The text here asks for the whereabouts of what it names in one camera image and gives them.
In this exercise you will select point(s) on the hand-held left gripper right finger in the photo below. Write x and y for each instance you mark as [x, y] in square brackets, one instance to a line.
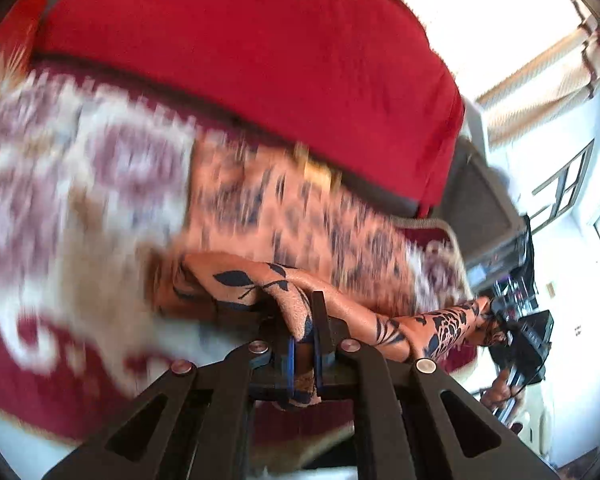
[320, 355]

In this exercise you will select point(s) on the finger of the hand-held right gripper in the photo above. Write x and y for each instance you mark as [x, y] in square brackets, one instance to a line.
[495, 317]

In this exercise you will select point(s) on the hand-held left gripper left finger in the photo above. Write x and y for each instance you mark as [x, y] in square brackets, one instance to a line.
[290, 360]

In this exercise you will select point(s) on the orange black floral cloth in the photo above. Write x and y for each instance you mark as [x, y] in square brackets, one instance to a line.
[290, 220]

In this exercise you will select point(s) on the person's right hand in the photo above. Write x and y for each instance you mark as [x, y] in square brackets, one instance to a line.
[502, 390]

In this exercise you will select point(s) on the dark leather sofa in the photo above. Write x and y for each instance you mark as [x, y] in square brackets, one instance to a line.
[480, 205]

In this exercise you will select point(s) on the dark framed window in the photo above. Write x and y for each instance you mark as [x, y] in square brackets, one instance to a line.
[565, 185]

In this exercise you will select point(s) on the dotted cream curtain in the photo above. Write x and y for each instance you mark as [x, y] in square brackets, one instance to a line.
[530, 75]

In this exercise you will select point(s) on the floral red white sofa mat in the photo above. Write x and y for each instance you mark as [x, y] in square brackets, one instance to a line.
[55, 185]

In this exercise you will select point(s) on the red blanket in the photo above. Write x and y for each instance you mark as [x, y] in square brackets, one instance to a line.
[255, 50]

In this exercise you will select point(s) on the white rail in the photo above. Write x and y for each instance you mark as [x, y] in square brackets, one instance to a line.
[476, 127]

